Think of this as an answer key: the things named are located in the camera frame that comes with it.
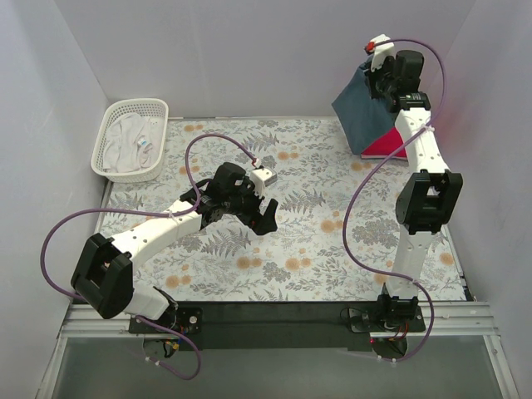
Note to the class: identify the blue grey t shirt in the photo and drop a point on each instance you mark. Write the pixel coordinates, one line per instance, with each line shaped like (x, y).
(364, 120)

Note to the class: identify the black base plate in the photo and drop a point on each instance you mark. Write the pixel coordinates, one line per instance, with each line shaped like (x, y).
(265, 325)

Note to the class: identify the pink folded t shirt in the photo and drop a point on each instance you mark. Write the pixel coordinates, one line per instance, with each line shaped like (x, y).
(400, 156)

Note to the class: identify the white t shirt in basket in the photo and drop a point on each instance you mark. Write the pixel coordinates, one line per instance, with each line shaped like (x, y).
(133, 143)

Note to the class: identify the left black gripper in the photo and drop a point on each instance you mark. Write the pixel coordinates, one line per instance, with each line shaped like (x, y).
(258, 216)

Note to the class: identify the floral patterned table mat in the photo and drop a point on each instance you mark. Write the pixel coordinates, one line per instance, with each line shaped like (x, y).
(337, 232)

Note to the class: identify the red folded t shirt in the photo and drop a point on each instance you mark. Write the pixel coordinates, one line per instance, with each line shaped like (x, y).
(385, 144)

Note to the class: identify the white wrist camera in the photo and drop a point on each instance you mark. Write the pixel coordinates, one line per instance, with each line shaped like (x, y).
(262, 179)
(379, 48)

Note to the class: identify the white plastic laundry basket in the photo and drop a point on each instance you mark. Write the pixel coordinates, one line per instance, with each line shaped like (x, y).
(144, 107)

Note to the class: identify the aluminium frame rail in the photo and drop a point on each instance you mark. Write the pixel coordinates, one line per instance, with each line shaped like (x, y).
(280, 350)

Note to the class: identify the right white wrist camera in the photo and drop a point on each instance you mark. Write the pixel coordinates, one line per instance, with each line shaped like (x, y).
(379, 48)

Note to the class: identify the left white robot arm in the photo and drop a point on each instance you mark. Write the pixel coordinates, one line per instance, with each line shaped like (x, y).
(104, 274)

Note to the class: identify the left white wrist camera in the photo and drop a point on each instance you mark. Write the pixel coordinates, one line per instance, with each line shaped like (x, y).
(262, 179)

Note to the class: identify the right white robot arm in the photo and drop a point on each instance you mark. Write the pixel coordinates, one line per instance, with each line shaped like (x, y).
(428, 198)

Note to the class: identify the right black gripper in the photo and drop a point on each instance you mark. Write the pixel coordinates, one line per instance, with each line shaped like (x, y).
(377, 81)

